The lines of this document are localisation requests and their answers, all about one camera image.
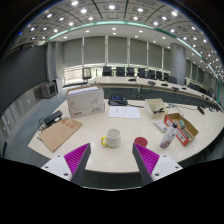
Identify large white cardboard box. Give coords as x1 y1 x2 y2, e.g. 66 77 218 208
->
65 84 106 119

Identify black desk phone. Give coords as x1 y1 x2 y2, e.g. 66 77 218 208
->
108 95 129 107

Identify black device with cables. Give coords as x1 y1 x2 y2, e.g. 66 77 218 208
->
42 110 64 128

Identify round ceiling lights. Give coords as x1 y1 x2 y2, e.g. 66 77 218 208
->
28 0 224 73

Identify open red and brown box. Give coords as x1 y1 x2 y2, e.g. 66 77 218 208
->
163 112 200 147

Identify grey box monitor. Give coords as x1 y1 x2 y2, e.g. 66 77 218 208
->
39 81 58 100

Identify white mug with yellow handle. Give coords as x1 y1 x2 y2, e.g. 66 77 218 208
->
100 128 122 149

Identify white paper sheet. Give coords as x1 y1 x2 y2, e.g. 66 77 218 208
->
107 105 142 120

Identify clear water bottle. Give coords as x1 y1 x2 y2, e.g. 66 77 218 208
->
159 122 179 150

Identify white remote control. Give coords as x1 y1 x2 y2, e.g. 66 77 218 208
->
153 119 169 134

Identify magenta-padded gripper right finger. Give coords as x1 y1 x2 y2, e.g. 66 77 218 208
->
131 142 184 186

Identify flat round red coaster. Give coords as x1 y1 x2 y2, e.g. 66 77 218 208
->
133 136 149 148

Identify flat brown cardboard sheet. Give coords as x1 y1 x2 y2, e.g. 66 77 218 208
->
39 117 84 153

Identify small open white box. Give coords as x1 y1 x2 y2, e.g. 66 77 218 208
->
143 98 169 120

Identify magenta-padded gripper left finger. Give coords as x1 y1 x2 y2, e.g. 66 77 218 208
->
40 142 92 186

